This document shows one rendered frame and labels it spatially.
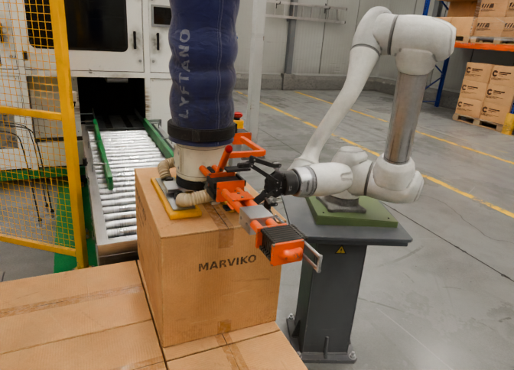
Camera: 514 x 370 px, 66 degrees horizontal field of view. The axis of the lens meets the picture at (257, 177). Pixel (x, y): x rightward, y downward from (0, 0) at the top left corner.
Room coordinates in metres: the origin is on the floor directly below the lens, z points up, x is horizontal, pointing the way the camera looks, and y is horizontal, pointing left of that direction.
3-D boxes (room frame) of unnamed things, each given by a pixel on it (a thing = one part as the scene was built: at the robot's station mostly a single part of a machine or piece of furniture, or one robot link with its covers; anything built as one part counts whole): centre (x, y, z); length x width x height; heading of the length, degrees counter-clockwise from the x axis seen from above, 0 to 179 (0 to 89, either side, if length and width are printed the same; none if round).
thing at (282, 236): (0.75, -0.06, 1.08); 0.08 x 0.07 x 0.05; 26
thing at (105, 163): (2.87, 1.25, 0.60); 1.60 x 0.10 x 0.09; 26
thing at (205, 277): (1.33, 0.20, 0.74); 0.60 x 0.40 x 0.40; 25
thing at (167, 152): (3.11, 0.77, 0.60); 1.60 x 0.10 x 0.09; 26
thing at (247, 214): (0.87, 0.00, 1.07); 0.07 x 0.07 x 0.04; 26
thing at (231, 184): (1.07, 0.09, 1.07); 0.10 x 0.08 x 0.06; 116
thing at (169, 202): (1.25, 0.28, 0.97); 0.34 x 0.10 x 0.05; 26
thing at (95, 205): (2.53, 1.15, 0.50); 2.31 x 0.05 x 0.19; 26
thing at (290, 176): (1.11, -0.07, 1.08); 0.09 x 0.07 x 0.08; 116
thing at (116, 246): (1.62, 0.35, 0.58); 0.70 x 0.03 x 0.06; 116
